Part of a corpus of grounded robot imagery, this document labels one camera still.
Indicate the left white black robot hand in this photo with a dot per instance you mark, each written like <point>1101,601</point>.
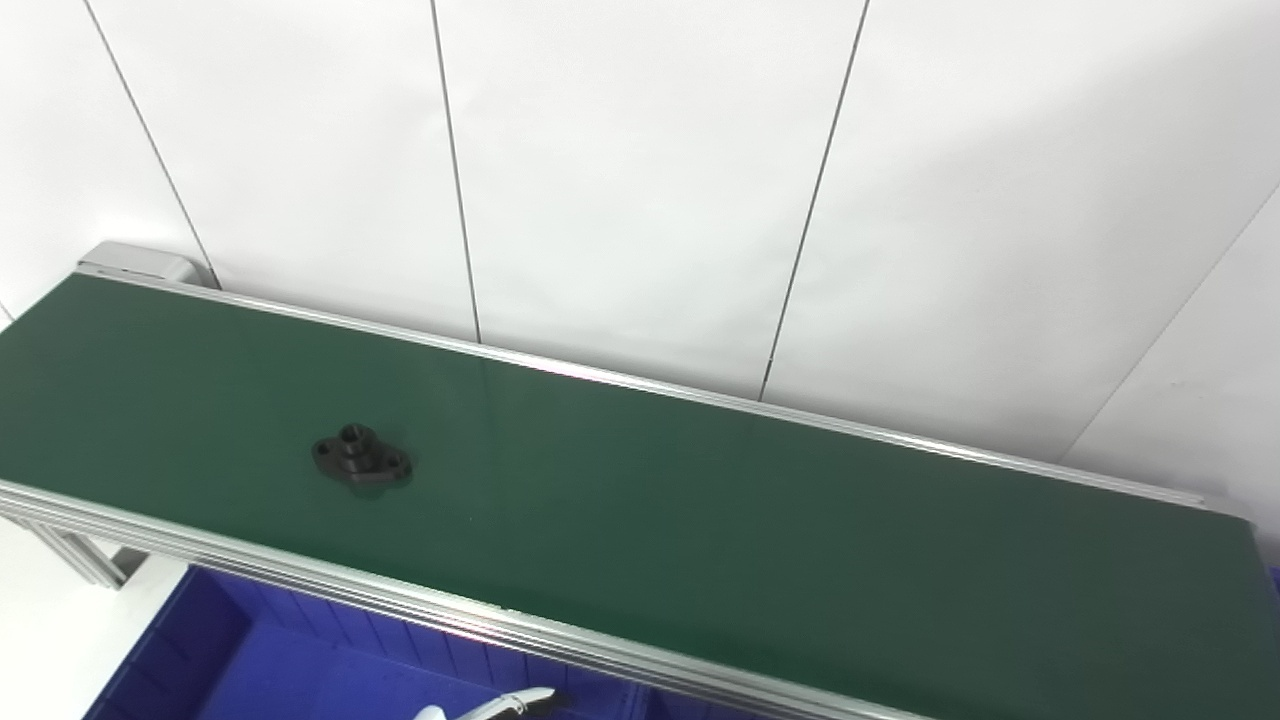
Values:
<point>500,705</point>

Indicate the green conveyor belt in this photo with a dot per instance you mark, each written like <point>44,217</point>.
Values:
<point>420,605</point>
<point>700,500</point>

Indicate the black flange part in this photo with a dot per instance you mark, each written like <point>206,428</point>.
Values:
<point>360,462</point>

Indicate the aluminium conveyor leg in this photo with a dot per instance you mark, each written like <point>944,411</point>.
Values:
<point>85,555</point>

